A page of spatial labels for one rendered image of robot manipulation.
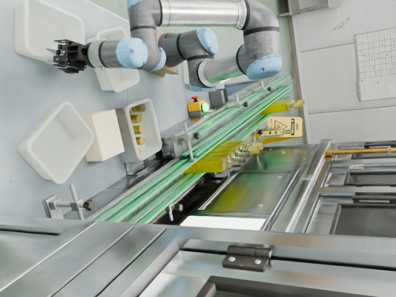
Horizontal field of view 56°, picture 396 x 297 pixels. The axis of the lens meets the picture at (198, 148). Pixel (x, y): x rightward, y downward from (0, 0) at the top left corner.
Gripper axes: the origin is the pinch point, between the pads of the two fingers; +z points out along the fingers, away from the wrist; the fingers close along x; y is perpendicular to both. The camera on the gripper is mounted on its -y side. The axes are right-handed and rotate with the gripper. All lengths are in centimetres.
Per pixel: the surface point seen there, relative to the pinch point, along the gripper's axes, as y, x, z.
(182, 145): -62, 26, -11
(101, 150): -17.0, 27.9, -5.7
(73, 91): -12.8, 8.0, 4.4
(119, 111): -29.8, 13.5, -1.7
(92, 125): -14.2, 19.4, -4.0
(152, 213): -28, 49, -21
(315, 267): 32, 35, -88
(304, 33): -614, -178, 76
